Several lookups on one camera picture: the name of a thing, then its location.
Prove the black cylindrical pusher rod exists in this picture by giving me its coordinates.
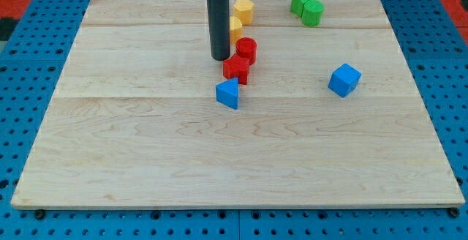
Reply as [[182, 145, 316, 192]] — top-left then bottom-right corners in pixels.
[[207, 0, 230, 61]]

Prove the red star block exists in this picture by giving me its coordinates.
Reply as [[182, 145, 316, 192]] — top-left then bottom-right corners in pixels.
[[222, 53, 250, 85]]

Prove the green star block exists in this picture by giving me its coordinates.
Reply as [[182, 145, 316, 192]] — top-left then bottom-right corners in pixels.
[[290, 0, 310, 17]]

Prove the yellow half-round block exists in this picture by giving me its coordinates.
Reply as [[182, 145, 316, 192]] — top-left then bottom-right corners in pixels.
[[230, 16, 244, 45]]

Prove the yellow hexagon block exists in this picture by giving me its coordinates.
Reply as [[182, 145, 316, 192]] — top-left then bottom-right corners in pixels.
[[233, 0, 254, 25]]

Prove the red cylinder block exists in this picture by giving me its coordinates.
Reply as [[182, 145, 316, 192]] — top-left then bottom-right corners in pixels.
[[235, 37, 257, 65]]

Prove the blue triangle block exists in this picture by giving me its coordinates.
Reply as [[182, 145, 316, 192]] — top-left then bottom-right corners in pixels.
[[215, 78, 238, 110]]

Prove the green cylinder block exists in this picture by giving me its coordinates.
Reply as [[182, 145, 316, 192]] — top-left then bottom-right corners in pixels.
[[301, 0, 324, 26]]

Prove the blue cube block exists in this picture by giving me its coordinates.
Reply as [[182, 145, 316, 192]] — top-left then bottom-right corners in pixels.
[[328, 64, 362, 98]]

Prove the light wooden board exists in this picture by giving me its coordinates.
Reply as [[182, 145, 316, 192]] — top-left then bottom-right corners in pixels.
[[11, 0, 465, 210]]

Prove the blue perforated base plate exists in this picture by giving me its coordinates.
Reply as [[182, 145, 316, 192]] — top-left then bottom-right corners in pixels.
[[1, 0, 467, 239]]

